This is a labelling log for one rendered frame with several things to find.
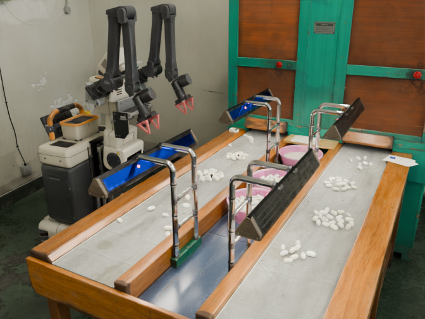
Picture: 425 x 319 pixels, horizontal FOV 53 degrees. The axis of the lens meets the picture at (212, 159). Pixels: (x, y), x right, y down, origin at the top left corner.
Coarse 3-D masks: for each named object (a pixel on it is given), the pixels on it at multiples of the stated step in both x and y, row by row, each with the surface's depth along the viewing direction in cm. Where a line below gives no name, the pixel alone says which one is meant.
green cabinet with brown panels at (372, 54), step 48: (240, 0) 280; (288, 0) 265; (336, 0) 252; (384, 0) 240; (240, 48) 291; (288, 48) 275; (336, 48) 261; (384, 48) 248; (240, 96) 303; (288, 96) 286; (336, 96) 269; (384, 96) 257
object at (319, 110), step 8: (320, 104) 234; (328, 104) 232; (336, 104) 230; (344, 104) 228; (312, 112) 222; (320, 112) 220; (328, 112) 217; (336, 112) 216; (344, 112) 215; (312, 120) 223; (320, 120) 237; (312, 128) 225; (320, 128) 239; (312, 136) 227
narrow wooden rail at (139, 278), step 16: (288, 144) 282; (272, 160) 258; (224, 192) 210; (240, 192) 221; (208, 208) 195; (224, 208) 206; (192, 224) 182; (208, 224) 193; (144, 256) 160; (160, 256) 160; (128, 272) 151; (144, 272) 152; (160, 272) 162; (128, 288) 145; (144, 288) 154
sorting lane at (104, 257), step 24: (240, 144) 283; (264, 144) 283; (216, 168) 245; (240, 168) 245; (168, 192) 216; (216, 192) 216; (144, 216) 193; (168, 216) 193; (96, 240) 175; (120, 240) 175; (144, 240) 175; (72, 264) 160; (96, 264) 160; (120, 264) 160
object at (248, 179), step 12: (252, 168) 156; (276, 168) 150; (288, 168) 148; (240, 180) 140; (252, 180) 139; (264, 180) 137; (240, 204) 155; (228, 216) 149; (228, 228) 150; (228, 240) 152; (228, 252) 154; (228, 264) 155
